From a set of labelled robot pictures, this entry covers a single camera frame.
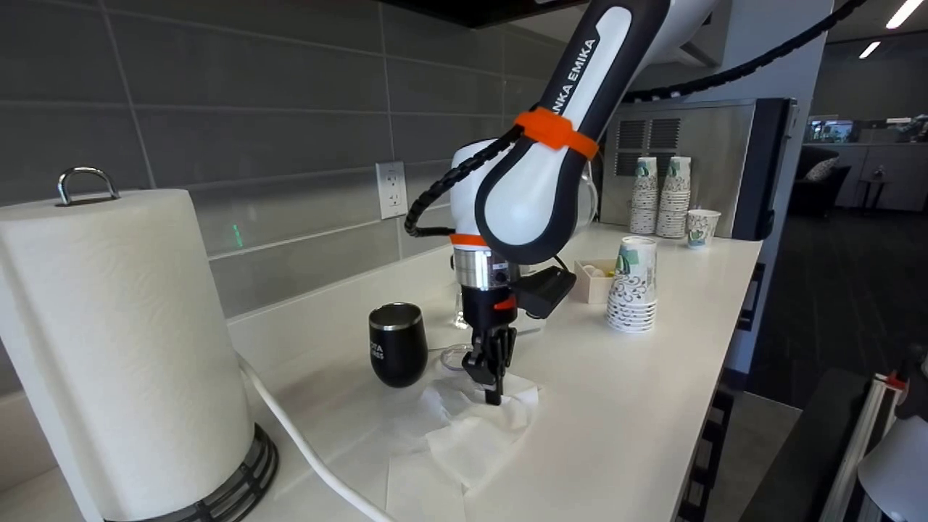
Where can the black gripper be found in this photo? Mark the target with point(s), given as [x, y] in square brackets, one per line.
[490, 302]

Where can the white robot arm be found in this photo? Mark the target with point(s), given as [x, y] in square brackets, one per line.
[526, 204]

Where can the black paper towel holder base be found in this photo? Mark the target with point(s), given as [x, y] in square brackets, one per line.
[229, 489]

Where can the white paper towel roll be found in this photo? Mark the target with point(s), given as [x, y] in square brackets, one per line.
[118, 335]

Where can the clear stemmed glass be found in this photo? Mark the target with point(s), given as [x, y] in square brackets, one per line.
[456, 336]

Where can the black insulated tumbler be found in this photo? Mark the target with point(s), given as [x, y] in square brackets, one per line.
[400, 342]

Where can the stack of patterned paper cups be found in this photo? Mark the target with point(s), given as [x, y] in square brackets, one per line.
[635, 294]

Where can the tall paper cup stack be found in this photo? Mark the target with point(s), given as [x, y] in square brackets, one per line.
[674, 197]
[645, 194]

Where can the single paper cup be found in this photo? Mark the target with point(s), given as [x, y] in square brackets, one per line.
[700, 228]

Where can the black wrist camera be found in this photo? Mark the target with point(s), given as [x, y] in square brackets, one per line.
[543, 290]

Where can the white wall outlet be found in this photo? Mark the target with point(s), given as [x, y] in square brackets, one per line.
[389, 188]

